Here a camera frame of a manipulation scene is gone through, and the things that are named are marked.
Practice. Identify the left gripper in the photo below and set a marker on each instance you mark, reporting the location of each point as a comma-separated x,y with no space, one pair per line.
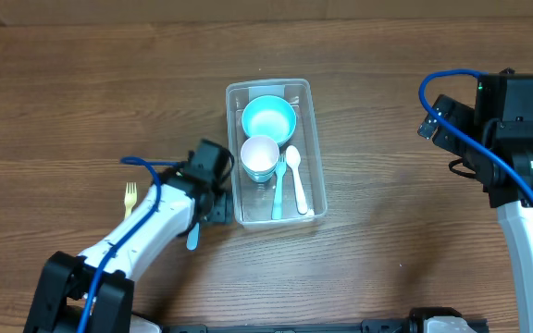
220,213

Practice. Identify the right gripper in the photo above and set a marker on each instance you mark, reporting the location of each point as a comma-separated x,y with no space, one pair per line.
444,138

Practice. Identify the light blue plastic fork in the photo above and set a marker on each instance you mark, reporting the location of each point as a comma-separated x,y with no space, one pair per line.
193,238

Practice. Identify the pink plastic cup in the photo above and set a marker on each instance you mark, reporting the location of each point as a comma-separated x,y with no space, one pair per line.
259,153

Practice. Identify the yellow plastic fork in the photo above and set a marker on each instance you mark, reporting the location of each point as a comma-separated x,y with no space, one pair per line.
130,198

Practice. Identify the green plastic fork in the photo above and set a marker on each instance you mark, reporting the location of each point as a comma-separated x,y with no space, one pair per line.
280,171

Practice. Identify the light blue bowl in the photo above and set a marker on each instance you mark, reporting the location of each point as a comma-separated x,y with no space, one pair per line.
270,116

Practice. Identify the pink plastic spoon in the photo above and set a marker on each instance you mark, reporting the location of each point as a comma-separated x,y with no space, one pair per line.
293,160

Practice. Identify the green plastic cup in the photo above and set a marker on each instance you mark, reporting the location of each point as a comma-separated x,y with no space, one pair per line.
260,177

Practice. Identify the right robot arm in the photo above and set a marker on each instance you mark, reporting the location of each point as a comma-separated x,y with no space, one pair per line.
506,175

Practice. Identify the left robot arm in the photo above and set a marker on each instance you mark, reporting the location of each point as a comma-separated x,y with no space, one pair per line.
93,291

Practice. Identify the clear plastic container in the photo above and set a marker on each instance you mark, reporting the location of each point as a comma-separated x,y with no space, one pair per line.
253,201

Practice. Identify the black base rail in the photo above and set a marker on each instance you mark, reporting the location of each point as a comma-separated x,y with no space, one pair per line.
421,319

